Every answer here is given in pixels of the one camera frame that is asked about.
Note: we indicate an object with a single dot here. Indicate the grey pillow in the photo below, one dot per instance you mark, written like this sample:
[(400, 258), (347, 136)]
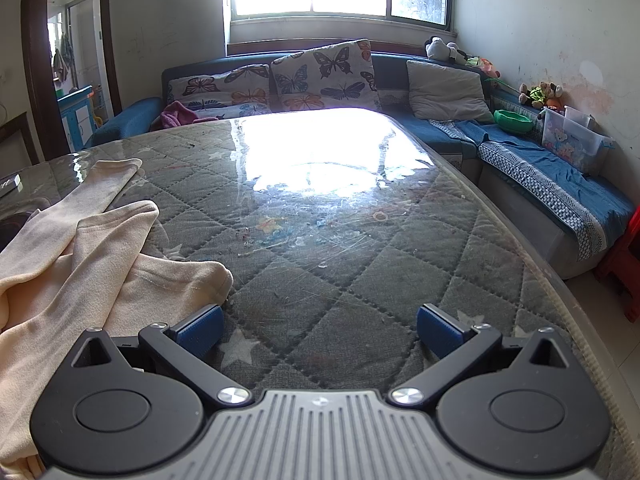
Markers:
[(445, 92)]

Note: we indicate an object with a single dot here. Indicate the dark wooden sideboard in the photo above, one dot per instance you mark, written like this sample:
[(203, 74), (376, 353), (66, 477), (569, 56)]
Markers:
[(22, 125)]

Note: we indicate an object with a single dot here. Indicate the round black induction cooker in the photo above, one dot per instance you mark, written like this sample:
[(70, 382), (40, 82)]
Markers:
[(12, 230)]

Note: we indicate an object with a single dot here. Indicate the dark wooden door frame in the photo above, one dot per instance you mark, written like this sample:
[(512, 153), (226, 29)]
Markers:
[(37, 60)]

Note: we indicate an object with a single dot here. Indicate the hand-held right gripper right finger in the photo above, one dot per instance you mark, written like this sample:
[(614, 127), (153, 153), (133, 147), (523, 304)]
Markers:
[(437, 327)]

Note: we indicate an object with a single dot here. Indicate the blue cabinet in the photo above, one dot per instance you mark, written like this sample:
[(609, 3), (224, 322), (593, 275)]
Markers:
[(75, 120)]

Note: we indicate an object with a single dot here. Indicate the hanging clothes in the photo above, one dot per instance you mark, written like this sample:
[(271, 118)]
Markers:
[(62, 60)]

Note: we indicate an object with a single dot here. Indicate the large butterfly print pillow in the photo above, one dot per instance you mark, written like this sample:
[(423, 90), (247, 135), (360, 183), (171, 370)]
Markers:
[(320, 75)]

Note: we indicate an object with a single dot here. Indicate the colourful plush toy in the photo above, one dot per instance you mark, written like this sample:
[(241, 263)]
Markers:
[(484, 66)]

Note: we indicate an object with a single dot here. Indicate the brown plush toy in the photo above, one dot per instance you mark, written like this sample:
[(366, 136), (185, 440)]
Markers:
[(537, 94)]

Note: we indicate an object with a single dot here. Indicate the red stool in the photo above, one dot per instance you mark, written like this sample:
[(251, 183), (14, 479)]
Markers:
[(622, 260)]

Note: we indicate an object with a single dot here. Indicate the cream garment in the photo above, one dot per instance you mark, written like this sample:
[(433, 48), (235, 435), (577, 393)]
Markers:
[(75, 270)]

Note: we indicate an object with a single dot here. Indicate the panda plush toy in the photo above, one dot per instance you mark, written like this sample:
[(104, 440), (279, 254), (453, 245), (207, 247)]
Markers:
[(440, 49)]

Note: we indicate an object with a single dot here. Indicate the pink cloth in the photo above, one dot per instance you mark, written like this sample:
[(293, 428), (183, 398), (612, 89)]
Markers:
[(177, 115)]

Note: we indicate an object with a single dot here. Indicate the grey quilted table cover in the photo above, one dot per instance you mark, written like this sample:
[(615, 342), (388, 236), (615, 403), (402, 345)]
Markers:
[(325, 260)]

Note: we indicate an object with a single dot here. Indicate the white remote control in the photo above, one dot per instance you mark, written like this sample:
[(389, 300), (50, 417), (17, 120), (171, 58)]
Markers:
[(9, 184)]

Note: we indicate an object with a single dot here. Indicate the clear plastic storage box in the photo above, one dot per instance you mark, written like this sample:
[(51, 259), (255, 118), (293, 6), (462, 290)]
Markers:
[(575, 147)]

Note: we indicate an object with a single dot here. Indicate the blue sofa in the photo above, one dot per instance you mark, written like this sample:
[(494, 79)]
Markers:
[(390, 72)]

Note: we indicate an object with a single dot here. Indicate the green bowl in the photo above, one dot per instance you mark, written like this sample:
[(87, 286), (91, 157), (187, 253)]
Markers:
[(512, 121)]

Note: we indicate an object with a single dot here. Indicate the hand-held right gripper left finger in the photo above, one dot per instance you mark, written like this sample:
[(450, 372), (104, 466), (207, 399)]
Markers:
[(202, 330)]

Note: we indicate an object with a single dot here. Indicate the blue patterned sofa cover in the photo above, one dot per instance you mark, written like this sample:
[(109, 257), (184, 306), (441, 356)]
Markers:
[(540, 180)]

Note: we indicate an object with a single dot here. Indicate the long butterfly print pillow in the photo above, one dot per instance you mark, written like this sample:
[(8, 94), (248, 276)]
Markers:
[(225, 90)]

